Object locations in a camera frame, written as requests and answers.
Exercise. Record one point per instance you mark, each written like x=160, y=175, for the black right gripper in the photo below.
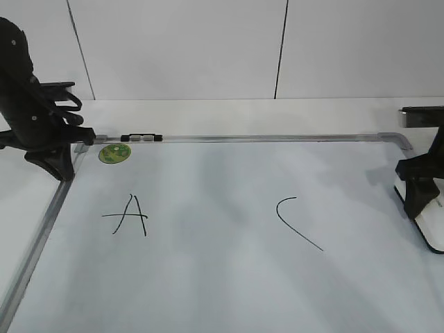
x=418, y=173

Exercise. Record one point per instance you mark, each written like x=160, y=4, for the white board eraser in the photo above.
x=430, y=221

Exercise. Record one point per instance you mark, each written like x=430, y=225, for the round green sticker magnet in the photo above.
x=114, y=153

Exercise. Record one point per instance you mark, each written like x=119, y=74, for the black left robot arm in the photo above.
x=17, y=69

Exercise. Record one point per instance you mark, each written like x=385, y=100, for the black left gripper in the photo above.
x=37, y=121

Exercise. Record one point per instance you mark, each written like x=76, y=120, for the white board with grey frame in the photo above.
x=231, y=234

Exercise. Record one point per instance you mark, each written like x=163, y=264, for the black grey hanger clip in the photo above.
x=141, y=137

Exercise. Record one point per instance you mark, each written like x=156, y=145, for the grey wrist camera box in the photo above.
x=421, y=117

